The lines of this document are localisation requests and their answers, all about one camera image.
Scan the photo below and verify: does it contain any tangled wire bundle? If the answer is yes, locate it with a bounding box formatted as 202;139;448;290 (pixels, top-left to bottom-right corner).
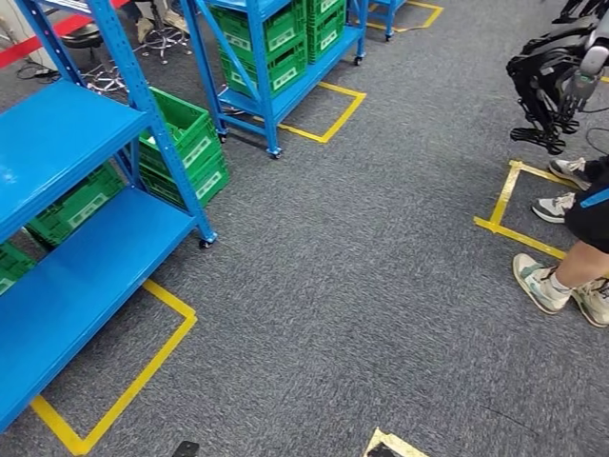
81;63;129;96

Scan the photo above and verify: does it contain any office chair base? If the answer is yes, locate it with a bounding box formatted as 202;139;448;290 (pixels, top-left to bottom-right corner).
138;25;194;66

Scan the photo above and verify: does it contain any black humanoid robot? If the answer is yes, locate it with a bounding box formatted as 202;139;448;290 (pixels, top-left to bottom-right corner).
506;0;609;157

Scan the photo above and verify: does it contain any white desk panel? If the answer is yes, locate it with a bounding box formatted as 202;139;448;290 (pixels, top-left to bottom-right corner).
0;0;58;71

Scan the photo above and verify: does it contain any blue metal shelf rack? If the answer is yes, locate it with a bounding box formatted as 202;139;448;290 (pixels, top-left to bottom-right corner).
0;0;219;435
180;0;370;159
349;0;408;42

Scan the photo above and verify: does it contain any red barrier belt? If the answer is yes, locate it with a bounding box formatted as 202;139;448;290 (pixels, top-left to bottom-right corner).
0;0;129;70

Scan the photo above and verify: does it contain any black round stool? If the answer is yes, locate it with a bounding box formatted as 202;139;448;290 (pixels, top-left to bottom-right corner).
59;22;105;51

